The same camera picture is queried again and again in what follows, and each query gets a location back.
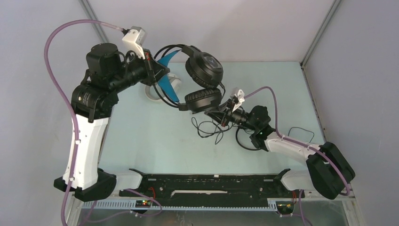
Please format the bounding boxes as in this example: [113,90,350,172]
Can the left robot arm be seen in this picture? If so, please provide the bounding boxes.
[54,43,170,202]

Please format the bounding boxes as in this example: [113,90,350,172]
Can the white cable duct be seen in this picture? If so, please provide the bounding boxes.
[82,199,281,212]

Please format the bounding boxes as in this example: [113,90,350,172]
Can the right aluminium frame post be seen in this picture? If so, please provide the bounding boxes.
[300,0,356,200]

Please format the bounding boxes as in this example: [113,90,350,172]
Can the black headphones with blue cable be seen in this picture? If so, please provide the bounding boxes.
[154,44,226,114]

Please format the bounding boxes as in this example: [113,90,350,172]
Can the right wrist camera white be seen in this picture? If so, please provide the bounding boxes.
[230,87,245,112]

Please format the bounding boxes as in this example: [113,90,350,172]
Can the white over-ear headphones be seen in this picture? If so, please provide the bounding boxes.
[144,73,182,103]

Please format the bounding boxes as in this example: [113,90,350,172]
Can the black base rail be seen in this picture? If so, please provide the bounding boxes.
[135,174,304,208]

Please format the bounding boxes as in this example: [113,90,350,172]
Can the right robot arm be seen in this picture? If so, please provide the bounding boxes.
[205,100,356,200]

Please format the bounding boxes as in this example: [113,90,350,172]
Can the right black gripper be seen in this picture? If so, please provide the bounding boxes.
[205,99,258,132]

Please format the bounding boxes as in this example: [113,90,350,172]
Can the black on-ear headphones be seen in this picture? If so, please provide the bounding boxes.
[235,126,315,152]

